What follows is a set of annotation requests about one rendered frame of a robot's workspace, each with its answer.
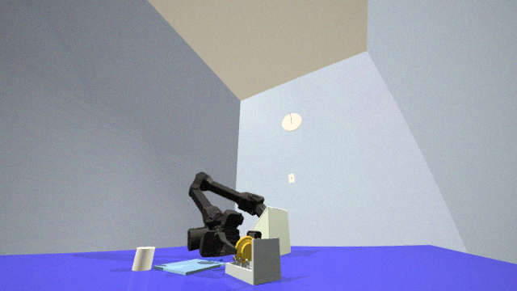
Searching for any yellow plate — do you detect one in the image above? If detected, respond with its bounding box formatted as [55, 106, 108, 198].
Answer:
[235, 236, 253, 264]

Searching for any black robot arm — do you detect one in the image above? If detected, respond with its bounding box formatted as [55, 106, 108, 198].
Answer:
[187, 172, 267, 251]

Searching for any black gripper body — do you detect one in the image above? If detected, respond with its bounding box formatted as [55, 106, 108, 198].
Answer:
[199, 230, 262, 258]

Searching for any cream cylinder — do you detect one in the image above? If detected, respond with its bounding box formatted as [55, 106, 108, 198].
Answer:
[132, 247, 155, 272]

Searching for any light blue rectangular mat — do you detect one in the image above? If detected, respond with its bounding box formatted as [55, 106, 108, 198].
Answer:
[153, 259, 225, 275]

